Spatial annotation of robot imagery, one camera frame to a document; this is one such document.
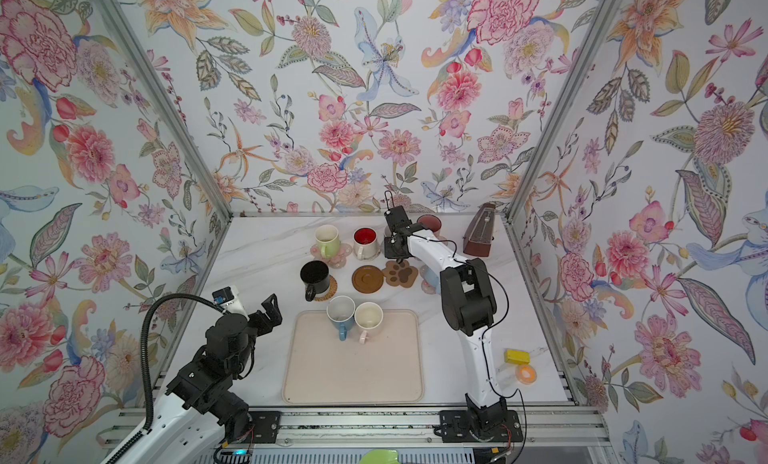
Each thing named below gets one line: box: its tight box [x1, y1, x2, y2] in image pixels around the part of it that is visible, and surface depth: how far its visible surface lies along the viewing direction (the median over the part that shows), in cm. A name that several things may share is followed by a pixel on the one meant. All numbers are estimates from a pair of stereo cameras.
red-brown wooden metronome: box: [463, 202, 496, 257], surface depth 104 cm
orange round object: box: [515, 364, 537, 385], surface depth 84 cm
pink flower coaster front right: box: [421, 279, 437, 295], surface depth 102 cm
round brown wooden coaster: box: [352, 264, 384, 294], surface depth 103 cm
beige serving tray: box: [282, 309, 424, 405], surface depth 85 cm
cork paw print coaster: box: [382, 260, 419, 288], surface depth 106 cm
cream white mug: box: [354, 301, 383, 345], surface depth 86 cm
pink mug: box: [416, 214, 448, 244], surface depth 106 cm
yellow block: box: [504, 349, 531, 365], surface depth 85 cm
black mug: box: [300, 260, 330, 302], surface depth 94 cm
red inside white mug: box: [353, 227, 381, 260], surface depth 106 cm
